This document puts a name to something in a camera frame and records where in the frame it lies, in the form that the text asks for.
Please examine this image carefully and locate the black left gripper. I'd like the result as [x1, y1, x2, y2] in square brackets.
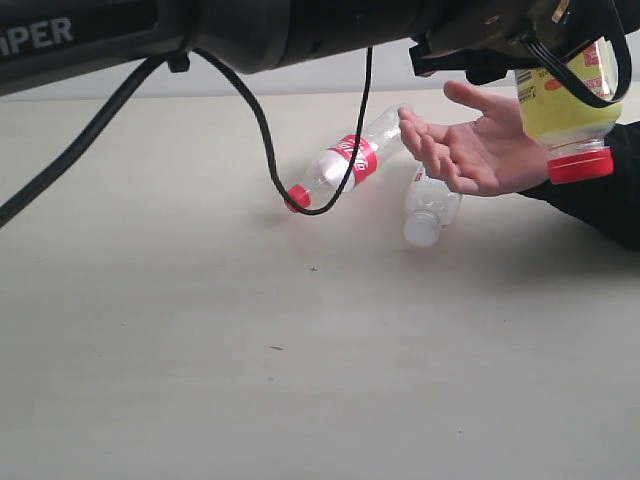
[409, 1, 613, 85]

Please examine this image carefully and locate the yellow label bottle red cap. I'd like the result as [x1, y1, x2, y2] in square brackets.
[515, 39, 622, 185]

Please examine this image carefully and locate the clear cola bottle red label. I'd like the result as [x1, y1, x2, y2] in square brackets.
[287, 104, 408, 210]

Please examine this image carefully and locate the black sleeved forearm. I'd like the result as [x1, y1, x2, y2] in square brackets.
[520, 121, 640, 252]

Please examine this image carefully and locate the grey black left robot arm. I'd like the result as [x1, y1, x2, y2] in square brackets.
[1, 1, 633, 95]

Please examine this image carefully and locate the white fruit label bottle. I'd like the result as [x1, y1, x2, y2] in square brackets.
[403, 163, 463, 248]

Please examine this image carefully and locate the person's open bare hand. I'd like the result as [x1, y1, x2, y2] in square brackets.
[398, 81, 550, 197]

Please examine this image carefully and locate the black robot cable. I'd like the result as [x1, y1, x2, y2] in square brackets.
[0, 44, 375, 229]

